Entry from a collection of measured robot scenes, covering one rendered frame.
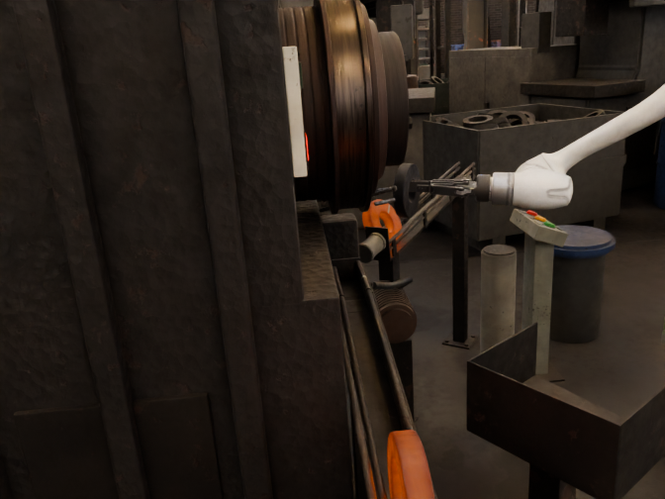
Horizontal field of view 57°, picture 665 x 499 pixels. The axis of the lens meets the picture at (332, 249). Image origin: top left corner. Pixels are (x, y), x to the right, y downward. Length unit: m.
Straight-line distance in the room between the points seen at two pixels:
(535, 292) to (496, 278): 0.19
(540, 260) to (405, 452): 1.58
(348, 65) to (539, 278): 1.37
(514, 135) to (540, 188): 1.89
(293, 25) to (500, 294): 1.32
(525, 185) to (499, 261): 0.52
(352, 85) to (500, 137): 2.45
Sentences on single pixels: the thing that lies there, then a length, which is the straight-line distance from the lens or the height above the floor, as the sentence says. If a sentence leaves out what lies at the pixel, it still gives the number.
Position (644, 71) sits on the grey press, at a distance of 5.18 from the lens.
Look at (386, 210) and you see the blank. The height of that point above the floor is 0.74.
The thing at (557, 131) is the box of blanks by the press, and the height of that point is 0.68.
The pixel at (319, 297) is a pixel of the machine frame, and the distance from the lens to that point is 0.95.
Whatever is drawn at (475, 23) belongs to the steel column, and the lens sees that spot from 10.30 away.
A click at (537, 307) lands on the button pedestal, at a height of 0.29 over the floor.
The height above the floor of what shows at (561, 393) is 0.60.
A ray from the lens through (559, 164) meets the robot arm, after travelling 1.88.
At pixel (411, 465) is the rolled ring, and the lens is 0.77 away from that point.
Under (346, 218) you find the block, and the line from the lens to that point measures 1.63.
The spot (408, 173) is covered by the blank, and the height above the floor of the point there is 0.88.
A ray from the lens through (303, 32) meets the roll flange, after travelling 1.22.
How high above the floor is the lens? 1.24
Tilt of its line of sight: 18 degrees down
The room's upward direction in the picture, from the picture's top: 4 degrees counter-clockwise
